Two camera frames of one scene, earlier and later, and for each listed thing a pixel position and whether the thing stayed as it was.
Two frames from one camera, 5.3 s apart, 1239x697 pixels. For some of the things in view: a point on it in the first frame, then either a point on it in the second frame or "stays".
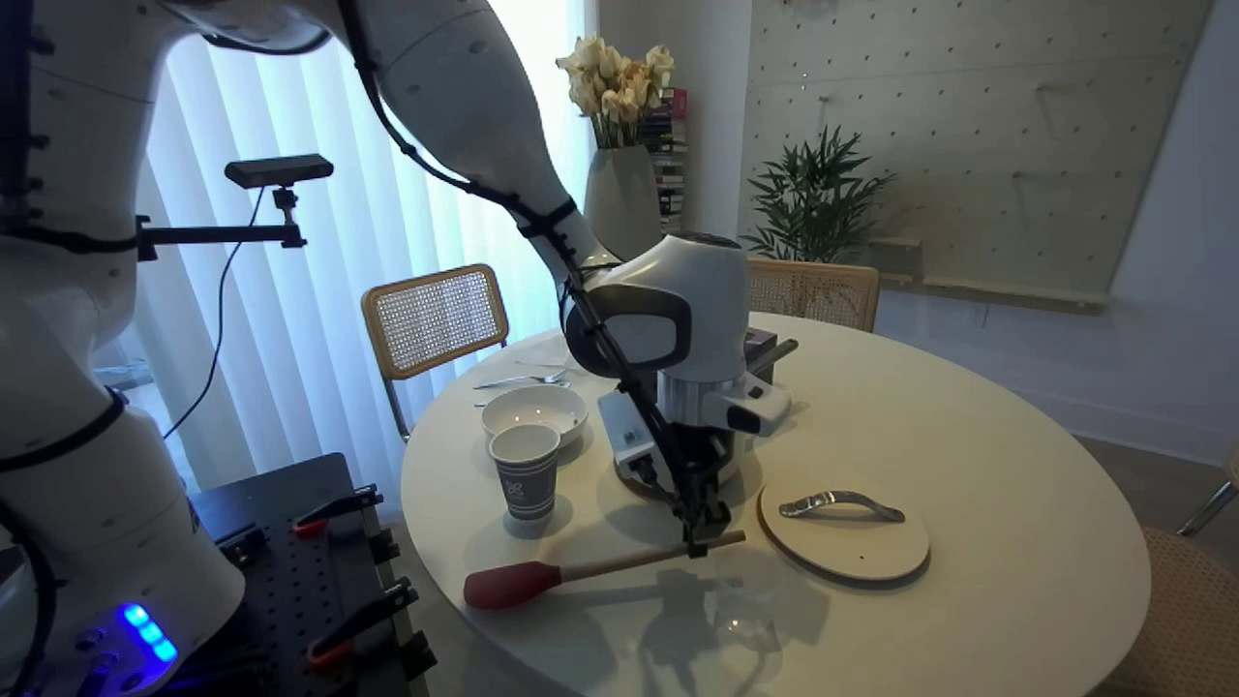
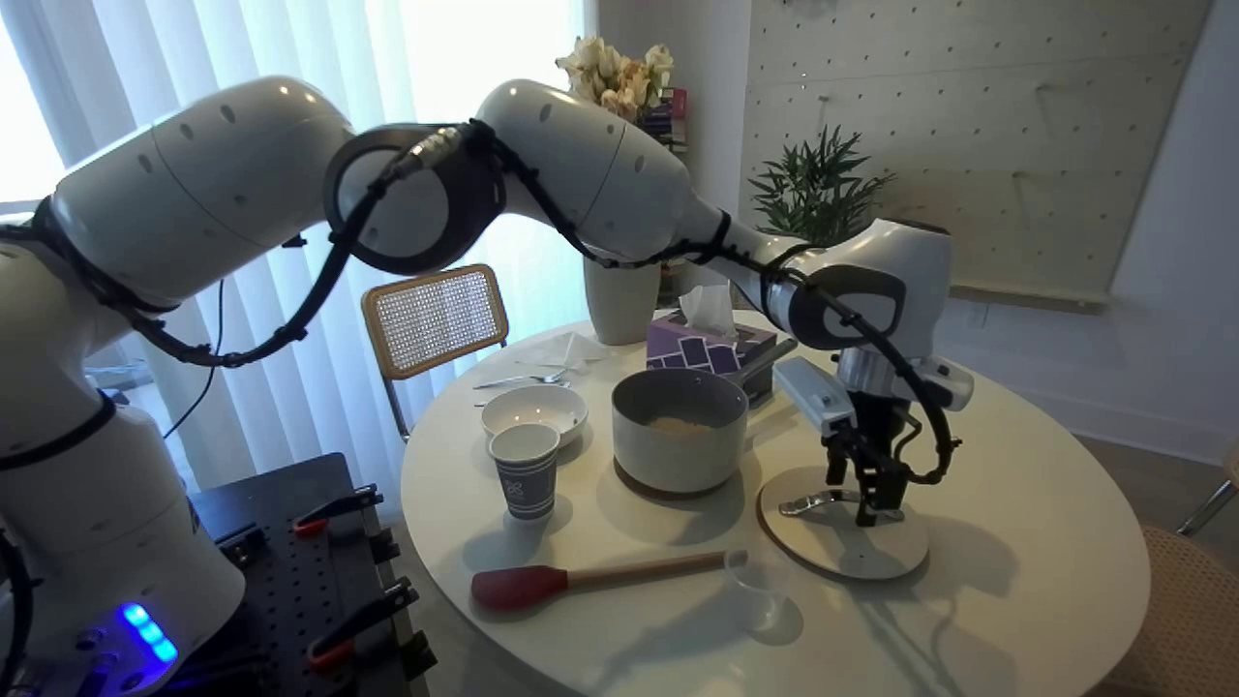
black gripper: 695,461 -> 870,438
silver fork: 550,380 stays
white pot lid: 848,528 stays
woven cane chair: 428,318 stays
